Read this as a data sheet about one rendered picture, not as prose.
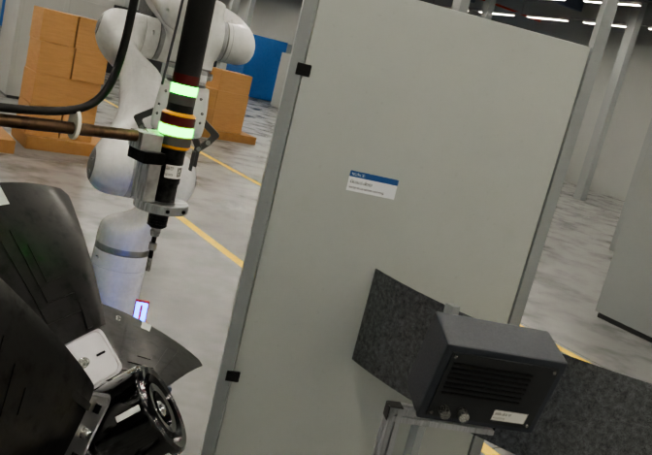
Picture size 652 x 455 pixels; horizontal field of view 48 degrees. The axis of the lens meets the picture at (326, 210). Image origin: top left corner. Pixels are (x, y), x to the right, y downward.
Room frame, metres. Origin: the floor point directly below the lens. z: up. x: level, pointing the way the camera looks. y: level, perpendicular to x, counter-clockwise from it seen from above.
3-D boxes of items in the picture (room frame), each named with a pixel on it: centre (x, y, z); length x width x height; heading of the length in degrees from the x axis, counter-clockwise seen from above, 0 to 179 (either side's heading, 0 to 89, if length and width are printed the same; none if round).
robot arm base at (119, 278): (1.55, 0.42, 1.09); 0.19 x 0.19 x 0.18
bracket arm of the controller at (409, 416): (1.40, -0.33, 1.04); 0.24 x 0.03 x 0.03; 103
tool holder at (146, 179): (0.90, 0.22, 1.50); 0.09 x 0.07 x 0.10; 138
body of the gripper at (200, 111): (1.40, 0.32, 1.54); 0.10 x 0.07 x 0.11; 102
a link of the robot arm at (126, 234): (1.57, 0.39, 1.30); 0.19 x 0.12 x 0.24; 119
